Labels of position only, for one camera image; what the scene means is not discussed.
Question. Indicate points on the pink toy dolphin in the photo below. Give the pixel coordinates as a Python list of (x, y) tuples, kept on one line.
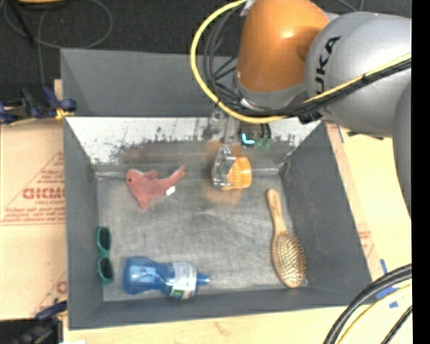
[(148, 188)]

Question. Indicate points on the grey metal bin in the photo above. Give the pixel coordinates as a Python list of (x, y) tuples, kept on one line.
[(200, 235)]

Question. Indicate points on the green sunglasses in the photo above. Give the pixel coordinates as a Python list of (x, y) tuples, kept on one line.
[(104, 269)]

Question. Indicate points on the blue plastic bottle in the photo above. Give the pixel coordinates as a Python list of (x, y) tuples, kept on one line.
[(147, 276)]

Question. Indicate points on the orange plastic toy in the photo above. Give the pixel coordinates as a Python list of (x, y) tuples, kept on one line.
[(241, 173)]

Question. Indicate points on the wooden hairbrush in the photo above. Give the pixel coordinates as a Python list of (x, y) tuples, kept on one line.
[(288, 256)]

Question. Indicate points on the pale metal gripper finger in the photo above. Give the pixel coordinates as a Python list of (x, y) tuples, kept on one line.
[(230, 156), (217, 170)]

